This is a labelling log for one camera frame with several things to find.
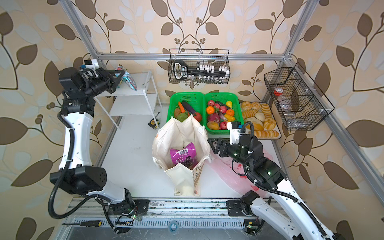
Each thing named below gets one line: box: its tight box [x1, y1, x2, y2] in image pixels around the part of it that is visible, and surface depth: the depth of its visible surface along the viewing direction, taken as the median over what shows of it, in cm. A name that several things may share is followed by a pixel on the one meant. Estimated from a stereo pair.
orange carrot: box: [179, 101, 186, 114], surface depth 117 cm
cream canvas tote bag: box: [152, 114, 211, 197], surface depth 77 cm
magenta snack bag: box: [170, 142, 198, 170], surface depth 75 cm
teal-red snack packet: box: [114, 64, 137, 92], surface depth 65 cm
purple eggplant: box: [181, 101, 197, 114], surface depth 118 cm
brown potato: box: [174, 108, 181, 118], surface depth 110 cm
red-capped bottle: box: [273, 87, 293, 110], surface depth 84 cm
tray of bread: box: [239, 101, 282, 140], surface depth 111 cm
